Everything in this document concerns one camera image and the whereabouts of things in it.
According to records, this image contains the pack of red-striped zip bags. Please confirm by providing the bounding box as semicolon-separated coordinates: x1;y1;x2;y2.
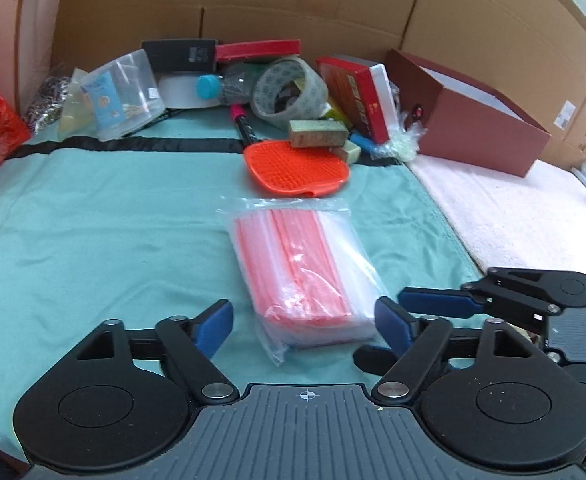
217;196;385;367

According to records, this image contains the red and silver box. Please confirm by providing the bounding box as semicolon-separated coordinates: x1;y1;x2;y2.
316;56;399;145

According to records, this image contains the orange silicone pad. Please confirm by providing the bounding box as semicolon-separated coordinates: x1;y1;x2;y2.
243;140;350;198

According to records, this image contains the small olive green box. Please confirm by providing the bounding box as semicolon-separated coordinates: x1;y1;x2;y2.
340;139;363;165
288;119;350;149

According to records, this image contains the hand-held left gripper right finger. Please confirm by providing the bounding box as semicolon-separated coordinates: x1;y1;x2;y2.
372;296;536;406

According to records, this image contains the green puff in plastic wrap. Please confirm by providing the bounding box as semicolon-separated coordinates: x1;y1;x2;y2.
373;122;429;162

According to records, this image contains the black box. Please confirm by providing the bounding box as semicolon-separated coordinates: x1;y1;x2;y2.
141;38;219;75

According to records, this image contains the beige paper shopping bag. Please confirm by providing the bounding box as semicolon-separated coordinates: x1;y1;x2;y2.
0;0;71;116

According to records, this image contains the plastic bottle with blue cap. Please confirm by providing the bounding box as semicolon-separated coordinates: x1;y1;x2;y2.
195;65;269;106

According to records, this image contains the cardboard box with label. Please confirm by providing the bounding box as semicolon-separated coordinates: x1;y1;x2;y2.
538;45;586;171

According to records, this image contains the teal cloth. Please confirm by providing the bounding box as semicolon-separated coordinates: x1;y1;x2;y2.
0;105;489;461

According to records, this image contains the pale yellow plastic pouch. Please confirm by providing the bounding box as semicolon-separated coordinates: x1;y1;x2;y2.
57;67;96;142

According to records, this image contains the marker with blue cap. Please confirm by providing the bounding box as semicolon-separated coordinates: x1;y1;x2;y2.
348;132;376;153

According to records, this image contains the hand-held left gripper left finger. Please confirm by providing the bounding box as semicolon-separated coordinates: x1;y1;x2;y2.
70;299;240;404

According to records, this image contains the yellow-green box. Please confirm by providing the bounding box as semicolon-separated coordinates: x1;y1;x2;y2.
323;102;351;123

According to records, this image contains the patterned tape roll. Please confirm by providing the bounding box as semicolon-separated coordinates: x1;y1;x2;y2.
250;56;329;130

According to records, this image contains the white bowl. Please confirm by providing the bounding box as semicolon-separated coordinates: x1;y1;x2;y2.
158;72;224;110

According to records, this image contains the clear plastic jar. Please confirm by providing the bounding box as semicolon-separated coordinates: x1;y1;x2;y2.
78;50;166;142

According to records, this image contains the red and black marker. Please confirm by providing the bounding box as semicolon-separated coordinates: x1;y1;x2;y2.
229;102;259;145

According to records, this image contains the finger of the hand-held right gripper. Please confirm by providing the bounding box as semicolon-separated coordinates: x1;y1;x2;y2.
398;267;564;333
353;344;404;376

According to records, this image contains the flat red box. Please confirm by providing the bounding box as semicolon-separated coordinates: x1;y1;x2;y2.
215;38;304;62

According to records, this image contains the maroon cardboard box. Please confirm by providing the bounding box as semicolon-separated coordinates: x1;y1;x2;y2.
384;49;551;178

